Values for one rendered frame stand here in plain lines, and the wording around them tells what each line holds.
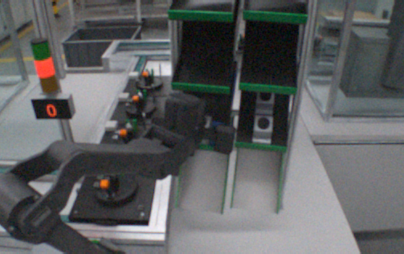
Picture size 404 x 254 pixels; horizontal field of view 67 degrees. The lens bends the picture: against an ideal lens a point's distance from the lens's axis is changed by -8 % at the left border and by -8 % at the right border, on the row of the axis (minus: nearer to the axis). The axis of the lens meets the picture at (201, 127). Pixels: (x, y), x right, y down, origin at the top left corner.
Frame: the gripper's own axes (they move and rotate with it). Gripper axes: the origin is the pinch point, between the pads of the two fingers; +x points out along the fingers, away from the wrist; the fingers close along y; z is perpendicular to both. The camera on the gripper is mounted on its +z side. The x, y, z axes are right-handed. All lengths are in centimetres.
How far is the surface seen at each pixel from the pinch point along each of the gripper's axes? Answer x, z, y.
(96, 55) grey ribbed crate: 171, -21, 138
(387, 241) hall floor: 119, -95, -105
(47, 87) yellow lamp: 5.4, -0.2, 48.0
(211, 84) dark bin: 1.3, 9.7, -1.5
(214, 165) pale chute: 13.3, -15.6, -2.9
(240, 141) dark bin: 8.0, -4.9, -9.4
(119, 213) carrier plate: 0.9, -31.8, 20.3
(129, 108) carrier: 52, -18, 44
